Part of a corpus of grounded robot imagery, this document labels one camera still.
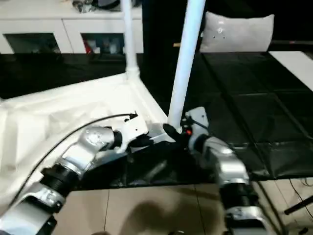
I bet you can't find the white sideboard with glass doors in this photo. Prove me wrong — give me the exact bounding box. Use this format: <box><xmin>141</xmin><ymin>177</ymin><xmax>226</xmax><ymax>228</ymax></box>
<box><xmin>0</xmin><ymin>0</ymin><xmax>145</xmax><ymax>55</ymax></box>

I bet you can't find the black metal floor bar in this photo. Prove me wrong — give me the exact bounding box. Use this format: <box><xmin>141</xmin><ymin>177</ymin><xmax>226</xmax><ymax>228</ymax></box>
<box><xmin>284</xmin><ymin>195</ymin><xmax>313</xmax><ymax>216</ymax></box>

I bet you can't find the grey cushion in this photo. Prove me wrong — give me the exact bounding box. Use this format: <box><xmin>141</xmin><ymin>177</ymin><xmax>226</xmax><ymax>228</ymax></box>
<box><xmin>199</xmin><ymin>11</ymin><xmax>275</xmax><ymax>53</ymax></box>

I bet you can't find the grey rounded bag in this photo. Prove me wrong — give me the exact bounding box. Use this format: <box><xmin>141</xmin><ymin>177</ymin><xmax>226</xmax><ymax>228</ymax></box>
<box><xmin>96</xmin><ymin>0</ymin><xmax>122</xmax><ymax>9</ymax></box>

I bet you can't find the thin black floor cable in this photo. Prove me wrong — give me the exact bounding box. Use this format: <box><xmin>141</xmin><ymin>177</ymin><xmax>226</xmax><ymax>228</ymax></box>
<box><xmin>288</xmin><ymin>178</ymin><xmax>313</xmax><ymax>205</ymax></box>

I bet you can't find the black left wrist camera cable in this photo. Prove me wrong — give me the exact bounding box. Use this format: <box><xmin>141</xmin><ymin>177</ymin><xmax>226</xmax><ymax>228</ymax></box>
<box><xmin>9</xmin><ymin>112</ymin><xmax>139</xmax><ymax>209</ymax></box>

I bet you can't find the white plastic table leg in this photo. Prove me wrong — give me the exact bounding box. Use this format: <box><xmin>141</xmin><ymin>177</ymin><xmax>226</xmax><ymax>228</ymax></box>
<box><xmin>121</xmin><ymin>0</ymin><xmax>142</xmax><ymax>77</ymax></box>
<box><xmin>167</xmin><ymin>0</ymin><xmax>207</xmax><ymax>131</ymax></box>

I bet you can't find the black furniture with gold label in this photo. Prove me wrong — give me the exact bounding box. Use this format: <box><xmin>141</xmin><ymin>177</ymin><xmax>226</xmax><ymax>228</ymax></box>
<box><xmin>141</xmin><ymin>0</ymin><xmax>313</xmax><ymax>54</ymax></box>

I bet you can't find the white flat board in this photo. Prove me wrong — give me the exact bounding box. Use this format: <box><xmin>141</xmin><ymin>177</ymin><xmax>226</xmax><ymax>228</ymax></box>
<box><xmin>268</xmin><ymin>50</ymin><xmax>313</xmax><ymax>92</ymax></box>

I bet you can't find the dark clutter pile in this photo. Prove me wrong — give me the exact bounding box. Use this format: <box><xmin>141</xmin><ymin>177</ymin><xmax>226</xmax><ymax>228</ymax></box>
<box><xmin>72</xmin><ymin>0</ymin><xmax>96</xmax><ymax>13</ymax></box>

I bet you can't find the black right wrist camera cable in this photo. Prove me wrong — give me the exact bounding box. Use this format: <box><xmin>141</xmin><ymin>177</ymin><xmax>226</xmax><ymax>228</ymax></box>
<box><xmin>187</xmin><ymin>117</ymin><xmax>286</xmax><ymax>235</ymax></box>

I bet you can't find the black work mat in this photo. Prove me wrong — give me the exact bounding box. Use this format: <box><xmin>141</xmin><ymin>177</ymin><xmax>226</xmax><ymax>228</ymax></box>
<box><xmin>0</xmin><ymin>50</ymin><xmax>313</xmax><ymax>189</ymax></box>

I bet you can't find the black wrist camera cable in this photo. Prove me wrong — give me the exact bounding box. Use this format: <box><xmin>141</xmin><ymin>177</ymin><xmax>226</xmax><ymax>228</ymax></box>
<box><xmin>9</xmin><ymin>112</ymin><xmax>139</xmax><ymax>209</ymax></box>
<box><xmin>187</xmin><ymin>117</ymin><xmax>286</xmax><ymax>235</ymax></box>

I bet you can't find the white plastic table top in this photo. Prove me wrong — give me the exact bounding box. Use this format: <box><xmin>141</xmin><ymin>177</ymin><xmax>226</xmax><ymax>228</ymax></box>
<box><xmin>0</xmin><ymin>70</ymin><xmax>177</xmax><ymax>211</ymax></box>

